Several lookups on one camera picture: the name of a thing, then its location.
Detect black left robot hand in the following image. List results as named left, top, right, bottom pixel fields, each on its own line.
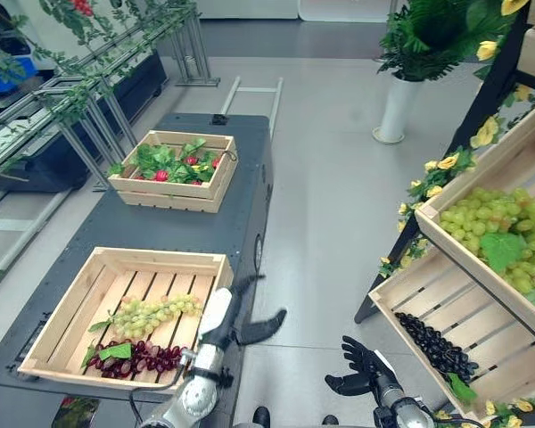
left=199, top=274, right=288, bottom=351

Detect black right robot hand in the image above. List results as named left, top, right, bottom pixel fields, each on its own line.
left=325, top=335, right=399, bottom=398

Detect green grape bunch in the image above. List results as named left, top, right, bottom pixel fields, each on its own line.
left=87, top=292, right=204, bottom=341

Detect black grape bunch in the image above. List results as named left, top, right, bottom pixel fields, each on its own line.
left=393, top=311, right=481, bottom=403

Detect red purple grape bunch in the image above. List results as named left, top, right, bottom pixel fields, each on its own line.
left=80, top=338, right=189, bottom=380

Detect dark grey wheeled cart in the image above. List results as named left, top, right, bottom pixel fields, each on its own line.
left=0, top=113, right=276, bottom=428

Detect small wooden slat crate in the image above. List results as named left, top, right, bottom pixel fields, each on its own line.
left=107, top=129, right=239, bottom=215

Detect wooden crate holding black grapes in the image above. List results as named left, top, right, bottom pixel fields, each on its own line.
left=368, top=243, right=535, bottom=424

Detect large shallow wooden crate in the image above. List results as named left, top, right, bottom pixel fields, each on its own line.
left=17, top=246, right=235, bottom=394

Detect wooden crate holding green grapes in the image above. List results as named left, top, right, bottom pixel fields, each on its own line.
left=414, top=95, right=535, bottom=354

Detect yellow flower garland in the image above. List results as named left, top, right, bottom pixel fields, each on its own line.
left=474, top=0, right=532, bottom=63
left=377, top=114, right=501, bottom=280
left=432, top=396, right=535, bottom=428

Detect leafy greens with red radishes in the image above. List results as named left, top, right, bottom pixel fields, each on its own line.
left=108, top=136, right=224, bottom=186

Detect red and green floor object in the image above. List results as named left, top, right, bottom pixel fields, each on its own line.
left=52, top=395, right=102, bottom=428

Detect pile of green grapes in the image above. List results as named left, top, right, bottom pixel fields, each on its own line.
left=438, top=186, right=535, bottom=315

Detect black storage case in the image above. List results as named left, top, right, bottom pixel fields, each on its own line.
left=0, top=127, right=94, bottom=193
left=93, top=49, right=169, bottom=127

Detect aluminium profile rack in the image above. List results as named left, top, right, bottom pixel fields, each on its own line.
left=168, top=7, right=222, bottom=87
left=0, top=74, right=140, bottom=193

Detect white tall plant pot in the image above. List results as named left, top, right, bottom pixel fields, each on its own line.
left=372, top=73, right=423, bottom=145

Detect green vine garland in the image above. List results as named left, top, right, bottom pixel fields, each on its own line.
left=0, top=0, right=202, bottom=135

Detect blue plastic bin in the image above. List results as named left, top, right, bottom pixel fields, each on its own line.
left=0, top=43, right=37, bottom=98

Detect green leafy plant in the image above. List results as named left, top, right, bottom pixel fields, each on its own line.
left=376, top=0, right=518, bottom=83

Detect aluminium ladder frame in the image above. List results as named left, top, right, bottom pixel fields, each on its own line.
left=220, top=76, right=285, bottom=137

